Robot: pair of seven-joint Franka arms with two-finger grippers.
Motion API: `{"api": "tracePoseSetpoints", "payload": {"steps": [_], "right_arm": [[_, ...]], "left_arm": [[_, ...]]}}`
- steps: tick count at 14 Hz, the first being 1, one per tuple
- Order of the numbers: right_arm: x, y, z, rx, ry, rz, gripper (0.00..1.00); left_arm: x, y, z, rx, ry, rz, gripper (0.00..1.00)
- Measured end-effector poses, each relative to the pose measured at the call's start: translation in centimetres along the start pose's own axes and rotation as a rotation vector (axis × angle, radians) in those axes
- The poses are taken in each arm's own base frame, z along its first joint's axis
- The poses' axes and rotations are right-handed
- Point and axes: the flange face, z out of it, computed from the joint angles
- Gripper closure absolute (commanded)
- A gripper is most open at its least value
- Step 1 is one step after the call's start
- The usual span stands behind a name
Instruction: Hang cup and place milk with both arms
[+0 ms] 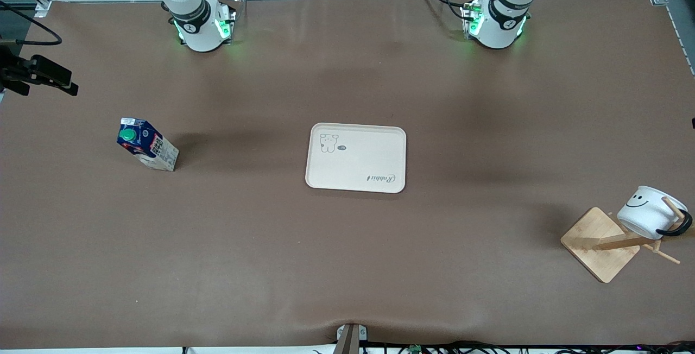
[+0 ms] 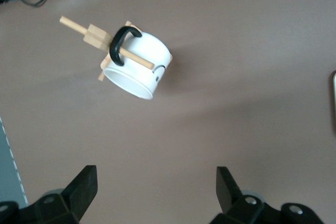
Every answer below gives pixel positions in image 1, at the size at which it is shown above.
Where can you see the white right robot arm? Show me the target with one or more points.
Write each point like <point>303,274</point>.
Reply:
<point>190,12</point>

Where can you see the blue white milk carton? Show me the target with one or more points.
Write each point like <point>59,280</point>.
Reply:
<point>149,145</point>

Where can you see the wooden cup rack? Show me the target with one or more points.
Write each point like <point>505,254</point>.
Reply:
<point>597,242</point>

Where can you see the metal camera bracket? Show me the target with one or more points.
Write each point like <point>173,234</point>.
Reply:
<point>352,339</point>

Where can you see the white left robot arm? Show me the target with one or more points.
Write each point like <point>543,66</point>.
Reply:
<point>502,14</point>

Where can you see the beige rectangular tray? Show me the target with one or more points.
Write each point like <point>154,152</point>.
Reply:
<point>358,164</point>

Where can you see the table cover mat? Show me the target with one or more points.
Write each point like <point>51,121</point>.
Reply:
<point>217,245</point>

